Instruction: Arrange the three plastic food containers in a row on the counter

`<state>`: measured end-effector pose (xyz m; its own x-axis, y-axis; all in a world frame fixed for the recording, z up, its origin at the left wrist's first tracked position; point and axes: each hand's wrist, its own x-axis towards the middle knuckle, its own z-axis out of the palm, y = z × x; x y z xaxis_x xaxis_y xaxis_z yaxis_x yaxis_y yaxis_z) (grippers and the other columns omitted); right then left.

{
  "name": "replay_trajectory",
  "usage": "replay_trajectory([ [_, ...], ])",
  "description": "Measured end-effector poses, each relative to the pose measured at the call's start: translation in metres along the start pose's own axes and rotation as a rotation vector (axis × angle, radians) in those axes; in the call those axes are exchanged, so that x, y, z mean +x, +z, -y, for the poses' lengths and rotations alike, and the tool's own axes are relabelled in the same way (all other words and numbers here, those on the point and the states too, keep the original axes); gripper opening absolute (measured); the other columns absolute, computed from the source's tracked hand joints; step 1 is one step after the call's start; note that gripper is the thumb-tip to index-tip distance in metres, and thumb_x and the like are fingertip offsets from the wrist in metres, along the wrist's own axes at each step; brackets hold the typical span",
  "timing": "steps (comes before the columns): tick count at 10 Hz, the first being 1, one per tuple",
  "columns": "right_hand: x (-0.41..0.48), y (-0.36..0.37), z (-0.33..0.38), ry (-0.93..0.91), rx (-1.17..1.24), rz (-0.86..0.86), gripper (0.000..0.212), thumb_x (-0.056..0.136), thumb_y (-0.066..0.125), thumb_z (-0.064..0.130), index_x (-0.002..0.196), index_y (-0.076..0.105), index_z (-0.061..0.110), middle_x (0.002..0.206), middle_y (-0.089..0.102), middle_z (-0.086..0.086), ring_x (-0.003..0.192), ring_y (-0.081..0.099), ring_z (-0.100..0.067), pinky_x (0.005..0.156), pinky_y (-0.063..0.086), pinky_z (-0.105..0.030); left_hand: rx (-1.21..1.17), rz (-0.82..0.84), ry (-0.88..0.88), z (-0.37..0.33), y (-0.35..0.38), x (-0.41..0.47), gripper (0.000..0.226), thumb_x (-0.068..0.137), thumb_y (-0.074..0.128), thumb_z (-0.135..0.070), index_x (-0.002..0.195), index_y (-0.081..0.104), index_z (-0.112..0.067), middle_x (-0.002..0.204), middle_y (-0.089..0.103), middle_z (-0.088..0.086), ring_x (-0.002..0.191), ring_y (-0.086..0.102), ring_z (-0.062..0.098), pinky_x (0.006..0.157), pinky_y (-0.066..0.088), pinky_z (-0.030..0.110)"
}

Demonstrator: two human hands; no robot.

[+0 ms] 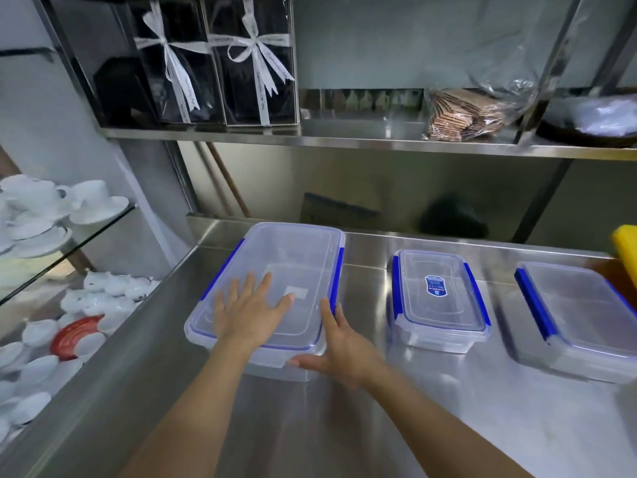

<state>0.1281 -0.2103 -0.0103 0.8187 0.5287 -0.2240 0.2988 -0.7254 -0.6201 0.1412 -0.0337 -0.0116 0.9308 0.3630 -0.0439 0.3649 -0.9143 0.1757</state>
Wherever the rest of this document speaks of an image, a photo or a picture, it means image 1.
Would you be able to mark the stainless steel shelf unit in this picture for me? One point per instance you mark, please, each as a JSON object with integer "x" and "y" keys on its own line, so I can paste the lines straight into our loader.
{"x": 378, "y": 141}

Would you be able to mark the brown wooden pole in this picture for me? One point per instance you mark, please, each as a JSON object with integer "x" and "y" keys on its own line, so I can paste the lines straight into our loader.
{"x": 229, "y": 179}

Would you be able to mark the person's right forearm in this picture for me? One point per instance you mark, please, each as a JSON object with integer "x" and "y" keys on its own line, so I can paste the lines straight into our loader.
{"x": 438, "y": 428}

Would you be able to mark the red plate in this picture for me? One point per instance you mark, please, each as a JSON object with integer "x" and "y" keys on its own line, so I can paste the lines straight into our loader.
{"x": 74, "y": 338}

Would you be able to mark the group of white cups and saucers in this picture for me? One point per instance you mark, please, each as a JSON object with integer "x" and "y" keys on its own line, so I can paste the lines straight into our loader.
{"x": 45, "y": 209}

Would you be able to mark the small clear labelled container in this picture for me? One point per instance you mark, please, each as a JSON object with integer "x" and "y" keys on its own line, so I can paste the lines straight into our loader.
{"x": 438, "y": 303}

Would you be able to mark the person's left middle finger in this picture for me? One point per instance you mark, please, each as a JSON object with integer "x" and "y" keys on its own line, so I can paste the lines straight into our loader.
{"x": 250, "y": 288}

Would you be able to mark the person's left thumb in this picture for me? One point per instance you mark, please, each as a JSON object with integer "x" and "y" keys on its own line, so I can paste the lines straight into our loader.
{"x": 281, "y": 303}

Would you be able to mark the medium clear blue-clip container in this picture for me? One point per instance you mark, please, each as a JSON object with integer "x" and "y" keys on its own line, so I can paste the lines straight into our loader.
{"x": 577, "y": 313}

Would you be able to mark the person's right thumb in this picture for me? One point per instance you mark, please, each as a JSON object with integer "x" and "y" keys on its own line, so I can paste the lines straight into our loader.
{"x": 308, "y": 362}

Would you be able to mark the person's left little finger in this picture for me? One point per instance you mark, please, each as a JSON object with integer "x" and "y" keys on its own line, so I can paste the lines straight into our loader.
{"x": 220, "y": 302}

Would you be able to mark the large clear blue-clip container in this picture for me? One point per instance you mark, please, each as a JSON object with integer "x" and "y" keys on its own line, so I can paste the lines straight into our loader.
{"x": 293, "y": 258}

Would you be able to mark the person's right hand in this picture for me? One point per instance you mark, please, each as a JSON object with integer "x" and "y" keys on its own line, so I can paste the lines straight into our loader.
{"x": 346, "y": 355}

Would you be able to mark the person's left forearm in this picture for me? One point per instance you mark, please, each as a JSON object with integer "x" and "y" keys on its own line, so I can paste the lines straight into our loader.
{"x": 184, "y": 418}

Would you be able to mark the yellow plastic object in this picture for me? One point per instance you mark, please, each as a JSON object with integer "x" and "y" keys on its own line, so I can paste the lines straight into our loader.
{"x": 626, "y": 248}

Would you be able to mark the person's left hand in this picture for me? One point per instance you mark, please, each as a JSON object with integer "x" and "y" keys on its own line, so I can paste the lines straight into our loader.
{"x": 246, "y": 321}

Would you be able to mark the plastic bag of brown coasters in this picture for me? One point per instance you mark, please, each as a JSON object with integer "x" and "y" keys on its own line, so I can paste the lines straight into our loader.
{"x": 463, "y": 116}

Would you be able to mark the dark tray with white plastic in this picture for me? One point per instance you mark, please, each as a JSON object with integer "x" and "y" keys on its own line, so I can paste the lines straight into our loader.
{"x": 592, "y": 121}

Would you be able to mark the glass shelf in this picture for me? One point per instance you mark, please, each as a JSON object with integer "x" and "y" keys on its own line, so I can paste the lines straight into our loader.
{"x": 64, "y": 256}

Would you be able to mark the clear gift box white ribbon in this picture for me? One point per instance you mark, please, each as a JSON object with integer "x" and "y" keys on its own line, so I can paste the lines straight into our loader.
{"x": 194, "y": 24}
{"x": 234, "y": 94}

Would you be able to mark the pile of white crockery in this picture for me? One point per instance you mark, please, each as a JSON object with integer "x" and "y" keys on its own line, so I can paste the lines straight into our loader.
{"x": 35, "y": 368}

